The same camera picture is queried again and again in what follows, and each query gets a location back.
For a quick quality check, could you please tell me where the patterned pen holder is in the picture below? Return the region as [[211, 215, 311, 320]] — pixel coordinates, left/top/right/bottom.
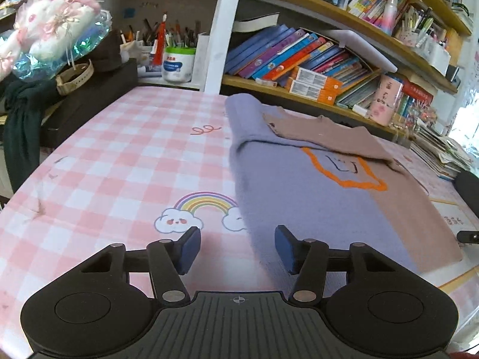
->
[[400, 26, 423, 47]]

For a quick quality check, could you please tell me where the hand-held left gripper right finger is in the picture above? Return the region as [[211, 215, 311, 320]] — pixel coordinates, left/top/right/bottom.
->
[[274, 225, 401, 304]]

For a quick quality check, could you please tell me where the white organizer with pens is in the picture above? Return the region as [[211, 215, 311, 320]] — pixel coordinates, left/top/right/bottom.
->
[[400, 5, 450, 45]]

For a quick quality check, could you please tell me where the row of thin books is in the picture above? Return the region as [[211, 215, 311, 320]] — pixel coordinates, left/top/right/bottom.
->
[[393, 93, 412, 120]]

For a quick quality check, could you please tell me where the stack of magazines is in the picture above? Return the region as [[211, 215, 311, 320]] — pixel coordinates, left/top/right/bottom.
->
[[410, 123, 476, 182]]

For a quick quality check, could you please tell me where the small black device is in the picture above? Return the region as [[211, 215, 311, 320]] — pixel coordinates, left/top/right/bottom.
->
[[446, 64, 462, 89]]

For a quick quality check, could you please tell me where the dark brown cloth item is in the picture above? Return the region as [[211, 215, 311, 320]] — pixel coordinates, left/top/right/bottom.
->
[[88, 30, 122, 64]]

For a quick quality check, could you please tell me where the white pen box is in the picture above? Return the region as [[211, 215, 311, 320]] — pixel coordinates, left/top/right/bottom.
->
[[423, 35, 451, 75]]

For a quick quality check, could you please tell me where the thick red book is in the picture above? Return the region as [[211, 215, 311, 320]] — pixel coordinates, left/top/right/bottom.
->
[[402, 77, 435, 101]]

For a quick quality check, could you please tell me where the red stick ornament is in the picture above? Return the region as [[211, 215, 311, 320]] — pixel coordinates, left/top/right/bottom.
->
[[151, 13, 169, 71]]

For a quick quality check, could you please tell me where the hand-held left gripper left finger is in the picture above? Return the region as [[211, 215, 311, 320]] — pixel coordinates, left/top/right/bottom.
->
[[80, 226, 202, 304]]

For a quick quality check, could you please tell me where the bunch of pencils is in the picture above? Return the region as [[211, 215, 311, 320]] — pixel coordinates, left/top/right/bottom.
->
[[120, 19, 201, 49]]

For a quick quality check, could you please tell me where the white jar with green rim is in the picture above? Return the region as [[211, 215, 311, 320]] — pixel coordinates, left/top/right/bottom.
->
[[162, 47, 197, 83]]

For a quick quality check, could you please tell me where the black box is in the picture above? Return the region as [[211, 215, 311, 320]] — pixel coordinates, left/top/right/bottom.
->
[[39, 58, 139, 148]]

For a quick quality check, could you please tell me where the orange and white box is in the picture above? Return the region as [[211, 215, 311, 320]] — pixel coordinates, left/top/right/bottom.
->
[[290, 66, 343, 92], [287, 80, 337, 105]]

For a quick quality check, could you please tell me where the plush toy bouquet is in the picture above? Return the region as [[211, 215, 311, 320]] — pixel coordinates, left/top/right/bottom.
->
[[0, 0, 113, 83]]

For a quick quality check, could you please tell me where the beige wrist watch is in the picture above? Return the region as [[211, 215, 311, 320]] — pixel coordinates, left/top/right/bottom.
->
[[56, 60, 94, 96]]

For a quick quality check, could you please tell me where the colourful bead ornament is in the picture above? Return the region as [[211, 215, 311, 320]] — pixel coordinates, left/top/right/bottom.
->
[[410, 101, 438, 128]]

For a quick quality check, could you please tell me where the pink cartoon tumbler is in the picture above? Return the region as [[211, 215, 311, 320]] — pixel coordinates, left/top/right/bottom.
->
[[369, 75, 404, 127]]

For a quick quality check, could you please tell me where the pink checkered cartoon desk mat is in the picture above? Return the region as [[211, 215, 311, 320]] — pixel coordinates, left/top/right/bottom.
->
[[0, 84, 479, 359]]

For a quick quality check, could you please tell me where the white flat board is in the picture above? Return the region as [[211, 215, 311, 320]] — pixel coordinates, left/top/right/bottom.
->
[[322, 28, 398, 72]]

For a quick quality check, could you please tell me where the pastel rainbow bottle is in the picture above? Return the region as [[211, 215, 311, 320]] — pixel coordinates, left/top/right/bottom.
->
[[379, 0, 399, 36]]

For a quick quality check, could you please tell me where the dark green cloth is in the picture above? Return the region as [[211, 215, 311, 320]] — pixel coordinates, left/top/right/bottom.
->
[[0, 75, 57, 193]]

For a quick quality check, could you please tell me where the row of large picture books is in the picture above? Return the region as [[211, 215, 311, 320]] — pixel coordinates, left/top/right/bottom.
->
[[225, 24, 378, 107]]

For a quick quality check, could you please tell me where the white and wood bookshelf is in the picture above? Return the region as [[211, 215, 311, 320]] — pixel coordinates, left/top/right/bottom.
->
[[204, 0, 474, 146]]

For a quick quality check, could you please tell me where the brown and purple knit sweater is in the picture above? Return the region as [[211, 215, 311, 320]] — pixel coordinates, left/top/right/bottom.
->
[[225, 93, 465, 288]]

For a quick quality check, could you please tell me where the thick black book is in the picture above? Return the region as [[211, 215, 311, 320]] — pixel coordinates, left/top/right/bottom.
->
[[234, 12, 281, 32]]

